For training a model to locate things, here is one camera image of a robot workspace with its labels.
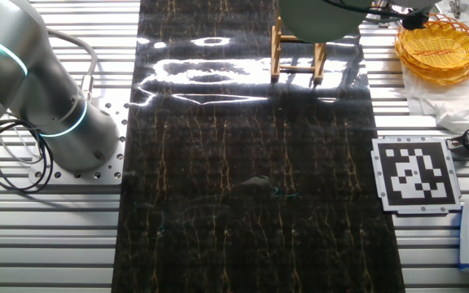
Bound grey robot base hose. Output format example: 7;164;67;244
45;28;99;101

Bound wrist-mounted camera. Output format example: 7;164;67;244
401;8;430;32

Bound pale green round plate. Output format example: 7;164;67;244
278;0;373;44

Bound black base cable bundle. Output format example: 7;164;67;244
0;117;55;193

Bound white paper sheet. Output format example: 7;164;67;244
425;0;469;28

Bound black marble pattern mat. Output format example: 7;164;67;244
111;0;406;293

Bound black white marker board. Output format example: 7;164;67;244
370;136;462;216

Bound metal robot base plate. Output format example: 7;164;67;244
28;99;129;186

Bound white plastic bag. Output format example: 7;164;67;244
401;64;469;135

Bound small metal clip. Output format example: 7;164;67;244
448;0;463;20

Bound wooden dish rack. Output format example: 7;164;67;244
270;15;328;85

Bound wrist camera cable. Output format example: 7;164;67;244
323;0;409;20

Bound orange wicker basket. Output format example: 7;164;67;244
394;12;469;85

